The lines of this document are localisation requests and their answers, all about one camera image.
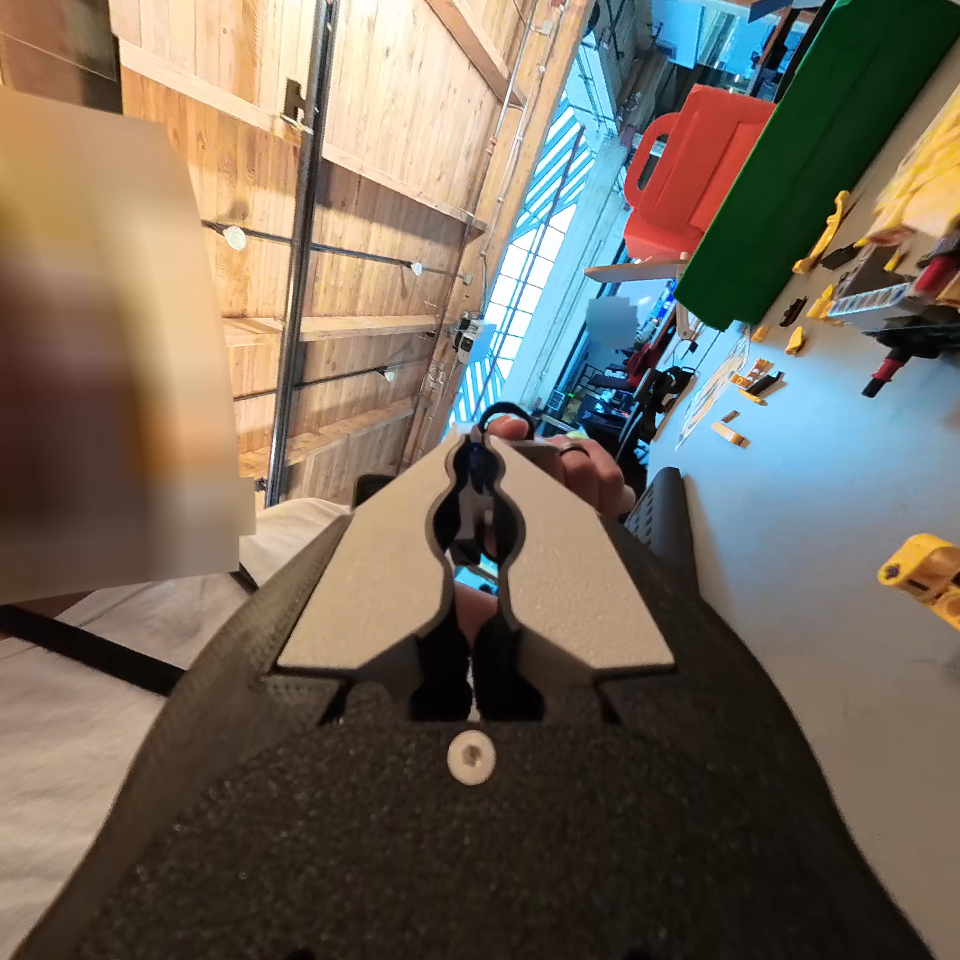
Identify ceiling sensor box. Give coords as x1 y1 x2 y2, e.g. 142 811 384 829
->
450 315 498 354

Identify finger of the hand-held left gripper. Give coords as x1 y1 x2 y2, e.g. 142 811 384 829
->
453 483 498 564

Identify small brick assembly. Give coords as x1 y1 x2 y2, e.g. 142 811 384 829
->
877 534 960 631

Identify black strap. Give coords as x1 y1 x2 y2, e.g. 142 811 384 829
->
0 603 186 696

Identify skylight window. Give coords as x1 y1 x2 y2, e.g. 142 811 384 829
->
448 45 601 438

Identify red plastic case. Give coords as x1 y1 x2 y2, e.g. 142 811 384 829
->
622 84 777 264

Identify green plastic bin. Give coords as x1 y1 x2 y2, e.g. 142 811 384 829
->
675 0 960 333

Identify black ceiling rail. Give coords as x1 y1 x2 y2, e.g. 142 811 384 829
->
266 0 339 511

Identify yellow toy car model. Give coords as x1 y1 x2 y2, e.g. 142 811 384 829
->
825 105 960 399

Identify scattered yellow black pieces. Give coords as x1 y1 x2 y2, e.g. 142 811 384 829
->
711 296 837 450

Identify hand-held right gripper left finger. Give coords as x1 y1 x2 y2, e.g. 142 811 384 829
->
276 433 462 700

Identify clear printed plastic bag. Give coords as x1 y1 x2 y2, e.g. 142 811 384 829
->
675 337 751 451

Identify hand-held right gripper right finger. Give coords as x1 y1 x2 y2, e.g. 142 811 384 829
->
489 436 676 696

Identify person's left hand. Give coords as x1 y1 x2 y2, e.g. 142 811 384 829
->
486 414 640 520

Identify wooden shelf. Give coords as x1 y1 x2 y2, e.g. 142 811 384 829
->
583 253 691 285

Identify yellow curved bar piece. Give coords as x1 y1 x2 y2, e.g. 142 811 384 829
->
792 189 852 275

